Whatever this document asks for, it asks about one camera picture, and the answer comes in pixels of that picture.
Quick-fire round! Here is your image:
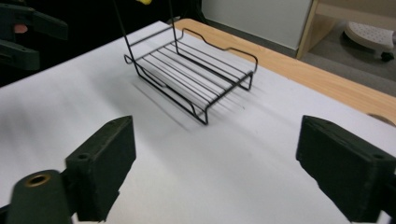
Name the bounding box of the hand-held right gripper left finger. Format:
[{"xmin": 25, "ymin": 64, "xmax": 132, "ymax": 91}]
[{"xmin": 64, "ymin": 115, "xmax": 137, "ymax": 223}]

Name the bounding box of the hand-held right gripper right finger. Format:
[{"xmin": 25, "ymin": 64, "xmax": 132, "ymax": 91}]
[{"xmin": 295, "ymin": 114, "xmax": 396, "ymax": 224}]

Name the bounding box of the black wire rack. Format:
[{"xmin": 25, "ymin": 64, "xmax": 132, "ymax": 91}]
[{"xmin": 112, "ymin": 0, "xmax": 260, "ymax": 126}]

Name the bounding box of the black curtain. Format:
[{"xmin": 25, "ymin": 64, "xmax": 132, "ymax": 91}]
[{"xmin": 0, "ymin": 0, "xmax": 204, "ymax": 88}]

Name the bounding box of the wooden table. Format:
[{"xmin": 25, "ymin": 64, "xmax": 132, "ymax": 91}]
[{"xmin": 172, "ymin": 18, "xmax": 396, "ymax": 127}]

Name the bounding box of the grey chair base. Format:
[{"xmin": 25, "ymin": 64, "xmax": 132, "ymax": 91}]
[{"xmin": 343, "ymin": 21, "xmax": 396, "ymax": 63}]

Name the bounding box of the light wooden desk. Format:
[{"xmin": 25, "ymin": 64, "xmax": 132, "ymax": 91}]
[{"xmin": 295, "ymin": 0, "xmax": 396, "ymax": 61}]

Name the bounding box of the white cabinet panel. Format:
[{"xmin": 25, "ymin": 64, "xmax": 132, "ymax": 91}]
[{"xmin": 201, "ymin": 0, "xmax": 313, "ymax": 50}]

